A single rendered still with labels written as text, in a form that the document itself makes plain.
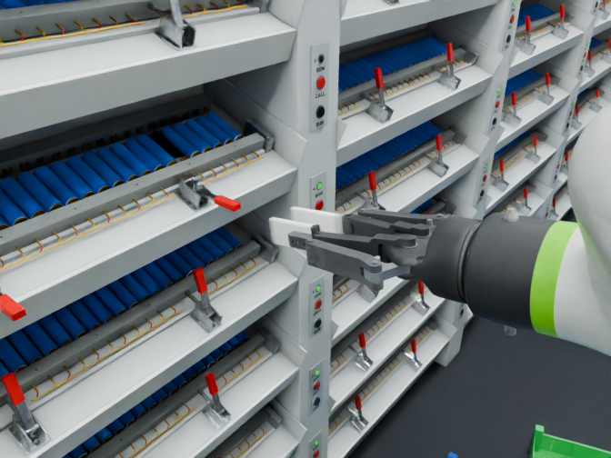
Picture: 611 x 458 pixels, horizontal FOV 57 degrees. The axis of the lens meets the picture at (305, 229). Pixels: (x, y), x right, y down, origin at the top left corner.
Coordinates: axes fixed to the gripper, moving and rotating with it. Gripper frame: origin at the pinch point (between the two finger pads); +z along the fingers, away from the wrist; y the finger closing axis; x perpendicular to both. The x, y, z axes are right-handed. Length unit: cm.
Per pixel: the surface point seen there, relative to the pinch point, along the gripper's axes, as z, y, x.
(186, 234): 17.2, -3.5, -2.2
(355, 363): 30, 43, -55
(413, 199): 20, 55, -18
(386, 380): 35, 61, -74
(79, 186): 23.2, -12.5, 6.5
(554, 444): -4, 78, -90
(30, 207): 22.9, -18.7, 6.1
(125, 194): 19.5, -9.2, 4.8
